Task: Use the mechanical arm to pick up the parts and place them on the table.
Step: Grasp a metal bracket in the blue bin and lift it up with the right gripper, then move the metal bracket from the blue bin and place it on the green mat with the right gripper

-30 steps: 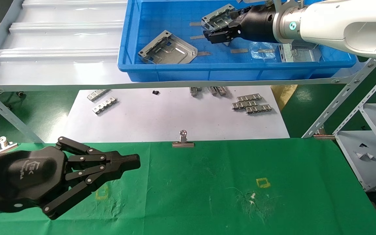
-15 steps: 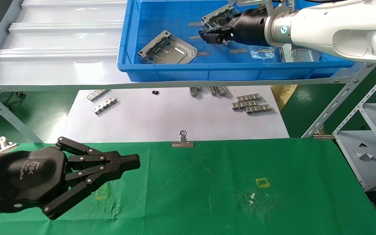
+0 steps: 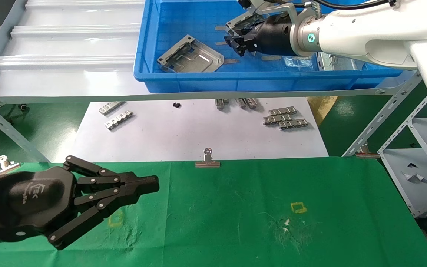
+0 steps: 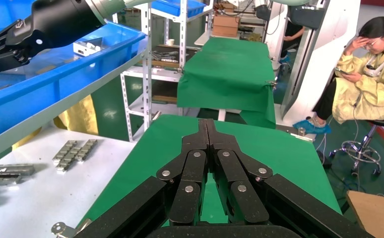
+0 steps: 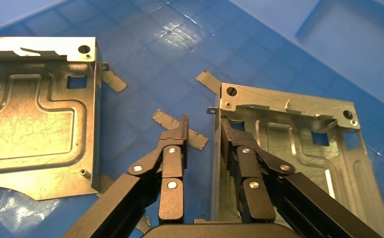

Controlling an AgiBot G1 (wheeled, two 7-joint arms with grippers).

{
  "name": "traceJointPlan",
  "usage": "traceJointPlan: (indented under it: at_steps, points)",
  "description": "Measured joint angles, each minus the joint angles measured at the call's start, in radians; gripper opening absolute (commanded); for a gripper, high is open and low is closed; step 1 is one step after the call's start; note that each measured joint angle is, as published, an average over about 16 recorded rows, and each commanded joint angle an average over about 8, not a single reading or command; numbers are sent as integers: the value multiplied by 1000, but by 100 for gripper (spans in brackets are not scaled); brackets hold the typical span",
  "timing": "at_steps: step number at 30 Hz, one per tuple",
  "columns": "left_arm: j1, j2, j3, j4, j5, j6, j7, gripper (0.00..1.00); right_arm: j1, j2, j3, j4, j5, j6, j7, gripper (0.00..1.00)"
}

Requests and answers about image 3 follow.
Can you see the small black clip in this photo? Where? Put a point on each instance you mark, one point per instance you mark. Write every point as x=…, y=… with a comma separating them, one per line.
x=411, y=165

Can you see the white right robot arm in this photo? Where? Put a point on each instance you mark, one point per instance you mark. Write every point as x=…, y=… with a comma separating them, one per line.
x=365, y=33

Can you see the white paper sheet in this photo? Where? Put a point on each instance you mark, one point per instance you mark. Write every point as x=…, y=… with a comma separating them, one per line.
x=198, y=129

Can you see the white ribbed shelf panel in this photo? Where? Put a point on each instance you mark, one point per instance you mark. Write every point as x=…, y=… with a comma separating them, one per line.
x=69, y=44

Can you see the grey slotted angle rack frame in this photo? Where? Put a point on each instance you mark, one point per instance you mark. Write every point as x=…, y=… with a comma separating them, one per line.
x=87, y=99

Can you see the boxy sheet metal bracket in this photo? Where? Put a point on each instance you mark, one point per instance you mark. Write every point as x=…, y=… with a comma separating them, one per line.
x=341, y=65

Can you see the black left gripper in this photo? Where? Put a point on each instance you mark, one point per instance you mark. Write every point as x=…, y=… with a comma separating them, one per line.
x=24, y=200

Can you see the brown tape strip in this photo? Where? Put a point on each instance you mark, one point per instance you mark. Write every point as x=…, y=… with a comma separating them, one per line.
x=271, y=58
x=221, y=43
x=232, y=61
x=302, y=58
x=219, y=27

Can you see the grey side shelf unit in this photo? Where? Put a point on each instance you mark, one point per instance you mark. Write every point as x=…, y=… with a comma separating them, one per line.
x=421, y=196

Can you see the blue plastic bin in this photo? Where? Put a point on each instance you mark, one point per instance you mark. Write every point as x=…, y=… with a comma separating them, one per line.
x=198, y=83

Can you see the green cloth mat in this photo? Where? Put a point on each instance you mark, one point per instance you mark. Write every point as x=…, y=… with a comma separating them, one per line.
x=217, y=222

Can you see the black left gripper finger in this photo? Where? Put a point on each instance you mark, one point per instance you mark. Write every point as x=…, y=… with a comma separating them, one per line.
x=139, y=181

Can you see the small white piece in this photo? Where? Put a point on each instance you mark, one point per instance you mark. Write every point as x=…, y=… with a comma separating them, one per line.
x=406, y=176
x=419, y=178

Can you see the curved sheet metal bracket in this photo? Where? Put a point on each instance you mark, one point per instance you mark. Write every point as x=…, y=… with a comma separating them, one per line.
x=198, y=59
x=247, y=18

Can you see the metal clip strip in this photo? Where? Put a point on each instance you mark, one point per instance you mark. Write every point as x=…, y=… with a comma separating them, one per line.
x=293, y=124
x=251, y=103
x=111, y=108
x=220, y=103
x=119, y=120
x=282, y=111
x=277, y=119
x=241, y=103

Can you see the silver binder clip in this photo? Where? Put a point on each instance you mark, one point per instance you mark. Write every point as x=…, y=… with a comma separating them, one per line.
x=208, y=163
x=365, y=154
x=4, y=163

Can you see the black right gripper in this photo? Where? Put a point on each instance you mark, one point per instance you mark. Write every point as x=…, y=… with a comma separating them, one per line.
x=274, y=35

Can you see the clear plastic film patch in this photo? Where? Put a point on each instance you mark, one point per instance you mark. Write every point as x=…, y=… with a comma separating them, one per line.
x=298, y=63

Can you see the small black plastic piece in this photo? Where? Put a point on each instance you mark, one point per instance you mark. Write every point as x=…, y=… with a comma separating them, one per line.
x=176, y=105

